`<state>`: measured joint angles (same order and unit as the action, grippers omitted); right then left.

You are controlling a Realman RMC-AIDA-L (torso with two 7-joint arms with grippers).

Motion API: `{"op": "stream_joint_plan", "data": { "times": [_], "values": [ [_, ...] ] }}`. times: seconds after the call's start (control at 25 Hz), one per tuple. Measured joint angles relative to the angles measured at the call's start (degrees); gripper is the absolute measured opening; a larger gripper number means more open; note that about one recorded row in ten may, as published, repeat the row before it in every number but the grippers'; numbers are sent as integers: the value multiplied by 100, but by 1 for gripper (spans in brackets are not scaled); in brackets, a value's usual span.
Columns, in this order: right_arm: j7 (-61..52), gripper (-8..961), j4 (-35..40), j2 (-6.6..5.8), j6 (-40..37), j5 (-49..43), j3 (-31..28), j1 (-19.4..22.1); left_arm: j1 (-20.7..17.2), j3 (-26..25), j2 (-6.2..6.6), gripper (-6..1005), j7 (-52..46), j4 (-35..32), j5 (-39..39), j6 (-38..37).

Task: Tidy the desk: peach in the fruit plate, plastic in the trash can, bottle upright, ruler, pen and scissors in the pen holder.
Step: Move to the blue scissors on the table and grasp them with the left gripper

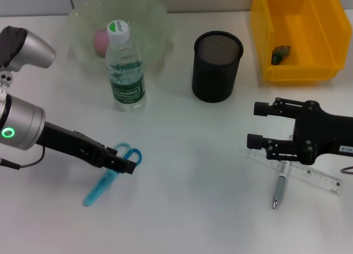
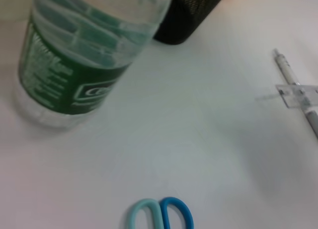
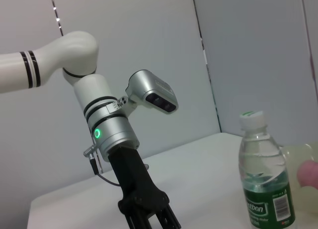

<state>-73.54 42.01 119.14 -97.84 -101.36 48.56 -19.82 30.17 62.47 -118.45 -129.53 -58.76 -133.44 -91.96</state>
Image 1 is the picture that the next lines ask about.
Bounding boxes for black mesh pen holder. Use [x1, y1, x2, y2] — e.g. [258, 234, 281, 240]
[191, 30, 245, 103]

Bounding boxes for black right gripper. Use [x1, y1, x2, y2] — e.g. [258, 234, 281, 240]
[247, 98, 353, 166]

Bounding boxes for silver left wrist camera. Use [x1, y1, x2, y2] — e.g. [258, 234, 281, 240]
[0, 26, 57, 73]

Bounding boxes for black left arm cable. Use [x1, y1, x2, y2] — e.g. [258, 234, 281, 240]
[0, 146, 46, 170]

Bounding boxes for yellow plastic bin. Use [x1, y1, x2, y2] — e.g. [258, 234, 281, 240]
[250, 0, 353, 83]

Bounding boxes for translucent green fruit bowl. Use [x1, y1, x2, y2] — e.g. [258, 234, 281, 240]
[66, 0, 176, 73]

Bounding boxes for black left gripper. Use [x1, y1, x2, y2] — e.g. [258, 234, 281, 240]
[41, 121, 137, 175]

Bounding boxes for pink toy peach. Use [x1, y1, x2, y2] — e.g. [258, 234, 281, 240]
[93, 29, 110, 56]

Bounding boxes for clear plastic ruler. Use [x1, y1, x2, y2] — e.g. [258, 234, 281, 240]
[245, 134, 344, 196]

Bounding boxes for blue scissors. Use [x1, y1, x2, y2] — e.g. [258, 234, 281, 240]
[83, 142, 143, 207]

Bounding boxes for clear green-label water bottle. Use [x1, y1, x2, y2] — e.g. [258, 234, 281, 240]
[105, 19, 147, 113]

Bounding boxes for silver pen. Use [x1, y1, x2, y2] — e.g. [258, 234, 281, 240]
[271, 160, 290, 210]

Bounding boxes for green plastic wrapper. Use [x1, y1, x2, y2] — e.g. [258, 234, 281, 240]
[271, 44, 292, 66]

